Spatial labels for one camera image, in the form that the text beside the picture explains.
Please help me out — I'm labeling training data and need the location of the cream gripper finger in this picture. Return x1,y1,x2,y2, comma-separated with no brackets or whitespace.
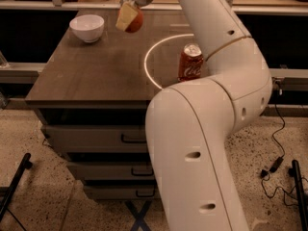
116,3,140,32

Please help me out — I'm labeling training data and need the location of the red orange apple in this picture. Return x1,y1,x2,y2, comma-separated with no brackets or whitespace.
116,7,143,33

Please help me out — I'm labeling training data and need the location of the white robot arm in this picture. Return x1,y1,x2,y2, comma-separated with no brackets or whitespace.
145,0,272,231

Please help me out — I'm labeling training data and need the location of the white ceramic bowl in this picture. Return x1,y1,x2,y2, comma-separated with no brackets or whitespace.
69,14,105,43

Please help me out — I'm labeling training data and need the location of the red soda can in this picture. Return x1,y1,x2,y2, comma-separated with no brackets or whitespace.
178,43,203,82

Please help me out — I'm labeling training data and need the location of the grey drawer cabinet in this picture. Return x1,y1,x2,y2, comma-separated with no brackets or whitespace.
26,10,193,188

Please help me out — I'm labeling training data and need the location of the top grey drawer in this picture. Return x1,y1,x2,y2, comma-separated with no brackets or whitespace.
41,125,147,153

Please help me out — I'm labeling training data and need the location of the grey drawer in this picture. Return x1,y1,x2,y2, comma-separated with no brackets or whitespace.
67,162,154,180
41,125,147,153
83,185,160,200

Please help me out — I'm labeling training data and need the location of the middle grey drawer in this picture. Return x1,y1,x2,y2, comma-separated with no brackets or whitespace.
67,162,154,180

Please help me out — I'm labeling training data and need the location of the black left floor stand leg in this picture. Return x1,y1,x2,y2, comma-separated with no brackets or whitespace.
0,153,33,221

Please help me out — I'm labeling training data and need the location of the black floor stand leg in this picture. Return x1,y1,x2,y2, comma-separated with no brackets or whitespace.
289,160,308,231
0,153,33,221

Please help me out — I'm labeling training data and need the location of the bottom grey drawer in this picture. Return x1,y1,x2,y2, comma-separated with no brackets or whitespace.
83,185,160,200

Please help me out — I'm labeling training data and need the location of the black right floor stand leg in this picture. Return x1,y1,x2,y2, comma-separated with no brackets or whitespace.
289,160,308,231

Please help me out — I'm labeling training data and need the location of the black power cable with adapter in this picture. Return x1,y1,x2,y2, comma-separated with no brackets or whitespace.
259,80,308,208

